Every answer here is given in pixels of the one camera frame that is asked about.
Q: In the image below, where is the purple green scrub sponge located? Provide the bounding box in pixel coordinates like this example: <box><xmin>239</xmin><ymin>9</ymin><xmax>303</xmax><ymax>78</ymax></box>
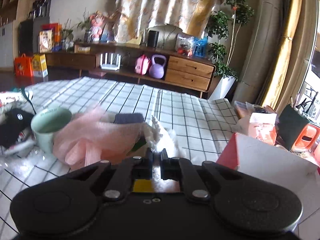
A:
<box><xmin>114</xmin><ymin>113</ymin><xmax>144</xmax><ymax>124</ymax></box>

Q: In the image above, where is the pink mesh bath pouf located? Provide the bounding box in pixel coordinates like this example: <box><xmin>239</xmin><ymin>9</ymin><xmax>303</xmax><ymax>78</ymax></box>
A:
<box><xmin>53</xmin><ymin>107</ymin><xmax>144</xmax><ymax>170</ymax></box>

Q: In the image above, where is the black knit hat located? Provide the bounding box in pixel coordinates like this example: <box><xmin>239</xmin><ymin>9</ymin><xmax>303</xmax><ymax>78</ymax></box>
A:
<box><xmin>1</xmin><ymin>108</ymin><xmax>34</xmax><ymax>148</ymax></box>

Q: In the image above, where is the christmas print cloth bag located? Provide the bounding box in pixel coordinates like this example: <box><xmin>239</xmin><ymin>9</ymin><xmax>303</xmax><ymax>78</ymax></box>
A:
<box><xmin>0</xmin><ymin>88</ymin><xmax>34</xmax><ymax>114</ymax></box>

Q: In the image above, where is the checkered white tablecloth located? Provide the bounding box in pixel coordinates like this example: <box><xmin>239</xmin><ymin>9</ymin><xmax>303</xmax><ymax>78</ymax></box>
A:
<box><xmin>0</xmin><ymin>76</ymin><xmax>320</xmax><ymax>240</ymax></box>

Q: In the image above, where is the purple kettlebell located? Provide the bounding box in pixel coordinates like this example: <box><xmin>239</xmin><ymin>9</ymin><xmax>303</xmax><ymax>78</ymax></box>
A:
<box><xmin>149</xmin><ymin>54</ymin><xmax>167</xmax><ymax>79</ymax></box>

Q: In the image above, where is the wooden tv console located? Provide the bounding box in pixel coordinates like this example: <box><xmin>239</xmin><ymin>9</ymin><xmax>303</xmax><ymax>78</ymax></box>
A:
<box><xmin>46</xmin><ymin>42</ymin><xmax>219</xmax><ymax>98</ymax></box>

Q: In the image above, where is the orange snack bag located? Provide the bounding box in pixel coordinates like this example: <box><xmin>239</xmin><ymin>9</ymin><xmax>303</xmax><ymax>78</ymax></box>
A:
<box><xmin>248</xmin><ymin>113</ymin><xmax>277</xmax><ymax>145</ymax></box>

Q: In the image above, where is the pink toy case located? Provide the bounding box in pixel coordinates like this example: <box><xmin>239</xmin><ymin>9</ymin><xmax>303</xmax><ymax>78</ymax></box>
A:
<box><xmin>135</xmin><ymin>55</ymin><xmax>151</xmax><ymax>75</ymax></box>

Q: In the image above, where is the red white cardboard box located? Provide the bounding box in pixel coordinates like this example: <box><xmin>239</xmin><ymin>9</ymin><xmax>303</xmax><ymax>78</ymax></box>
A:
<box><xmin>216</xmin><ymin>133</ymin><xmax>318</xmax><ymax>180</ymax></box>

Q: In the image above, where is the white wifi router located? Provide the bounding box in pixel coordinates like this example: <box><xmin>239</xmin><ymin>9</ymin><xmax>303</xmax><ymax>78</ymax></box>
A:
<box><xmin>100</xmin><ymin>53</ymin><xmax>121</xmax><ymax>71</ymax></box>

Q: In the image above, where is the mint green ceramic mug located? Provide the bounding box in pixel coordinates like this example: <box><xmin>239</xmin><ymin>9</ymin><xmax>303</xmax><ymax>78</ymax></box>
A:
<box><xmin>30</xmin><ymin>107</ymin><xmax>72</xmax><ymax>153</ymax></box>

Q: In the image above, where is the black cylinder speaker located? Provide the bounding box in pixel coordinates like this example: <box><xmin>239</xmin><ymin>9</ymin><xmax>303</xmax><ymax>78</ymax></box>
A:
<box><xmin>147</xmin><ymin>30</ymin><xmax>159</xmax><ymax>48</ymax></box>

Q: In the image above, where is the green orange tissue box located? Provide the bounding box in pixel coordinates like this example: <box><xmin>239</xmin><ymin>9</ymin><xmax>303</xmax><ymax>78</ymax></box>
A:
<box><xmin>278</xmin><ymin>105</ymin><xmax>319</xmax><ymax>152</ymax></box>

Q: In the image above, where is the yellow carton box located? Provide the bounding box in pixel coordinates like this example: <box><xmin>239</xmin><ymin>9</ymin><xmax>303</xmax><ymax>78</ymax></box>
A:
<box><xmin>31</xmin><ymin>54</ymin><xmax>48</xmax><ymax>77</ymax></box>

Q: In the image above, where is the potted green tree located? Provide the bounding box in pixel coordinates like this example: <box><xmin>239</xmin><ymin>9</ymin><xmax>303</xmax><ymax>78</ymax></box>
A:
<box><xmin>206</xmin><ymin>0</ymin><xmax>254</xmax><ymax>100</ymax></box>

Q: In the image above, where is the pink doll figure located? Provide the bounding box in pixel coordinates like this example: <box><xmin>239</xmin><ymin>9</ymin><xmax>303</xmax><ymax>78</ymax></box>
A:
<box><xmin>89</xmin><ymin>11</ymin><xmax>105</xmax><ymax>42</ymax></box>

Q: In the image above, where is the orange gift bag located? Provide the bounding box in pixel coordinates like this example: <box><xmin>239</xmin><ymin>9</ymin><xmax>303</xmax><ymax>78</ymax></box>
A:
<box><xmin>14</xmin><ymin>54</ymin><xmax>33</xmax><ymax>77</ymax></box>

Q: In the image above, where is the floral yellow curtain cloth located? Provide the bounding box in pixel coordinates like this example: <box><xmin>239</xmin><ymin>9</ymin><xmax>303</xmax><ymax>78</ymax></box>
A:
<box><xmin>113</xmin><ymin>0</ymin><xmax>223</xmax><ymax>43</ymax></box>

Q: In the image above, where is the black cabinet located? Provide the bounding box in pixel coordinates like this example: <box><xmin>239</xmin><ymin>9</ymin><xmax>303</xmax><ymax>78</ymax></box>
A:
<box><xmin>18</xmin><ymin>16</ymin><xmax>50</xmax><ymax>56</ymax></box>

